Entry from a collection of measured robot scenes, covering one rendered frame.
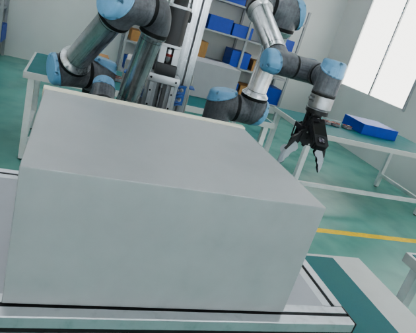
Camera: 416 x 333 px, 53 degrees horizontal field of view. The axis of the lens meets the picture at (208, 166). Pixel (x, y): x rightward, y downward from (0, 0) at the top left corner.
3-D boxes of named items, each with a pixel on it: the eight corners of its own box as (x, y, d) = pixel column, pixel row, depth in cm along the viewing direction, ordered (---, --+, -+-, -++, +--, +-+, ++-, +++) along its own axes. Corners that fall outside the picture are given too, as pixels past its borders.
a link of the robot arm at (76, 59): (82, 94, 163) (163, 13, 126) (44, 90, 153) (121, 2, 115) (76, 66, 165) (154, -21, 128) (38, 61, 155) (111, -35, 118)
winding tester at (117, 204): (30, 177, 89) (43, 84, 82) (218, 201, 104) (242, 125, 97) (-2, 303, 55) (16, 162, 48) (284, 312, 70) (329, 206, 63)
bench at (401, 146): (253, 164, 512) (273, 106, 487) (376, 184, 578) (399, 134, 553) (285, 199, 433) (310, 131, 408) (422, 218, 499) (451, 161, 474)
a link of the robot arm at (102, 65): (118, 96, 167) (125, 62, 162) (87, 93, 157) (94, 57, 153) (103, 86, 174) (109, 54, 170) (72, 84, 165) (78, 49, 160)
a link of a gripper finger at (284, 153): (273, 158, 139) (295, 141, 138) (278, 165, 134) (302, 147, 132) (268, 152, 138) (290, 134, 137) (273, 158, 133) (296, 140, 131)
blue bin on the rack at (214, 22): (201, 25, 735) (204, 12, 727) (222, 32, 749) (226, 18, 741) (207, 28, 698) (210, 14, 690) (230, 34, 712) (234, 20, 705)
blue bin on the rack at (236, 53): (221, 61, 771) (226, 45, 761) (239, 65, 783) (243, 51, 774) (228, 65, 734) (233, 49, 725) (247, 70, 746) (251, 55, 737)
